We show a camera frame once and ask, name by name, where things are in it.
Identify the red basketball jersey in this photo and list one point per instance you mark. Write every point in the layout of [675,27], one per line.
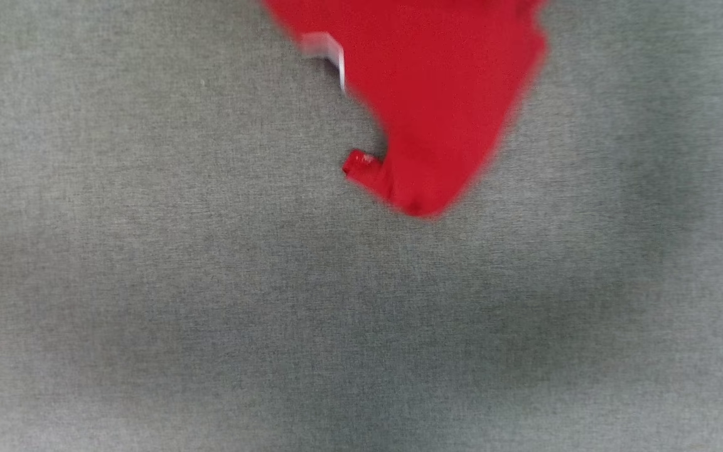
[437,94]

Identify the grey fabric sofa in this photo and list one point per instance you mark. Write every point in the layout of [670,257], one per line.
[273,282]

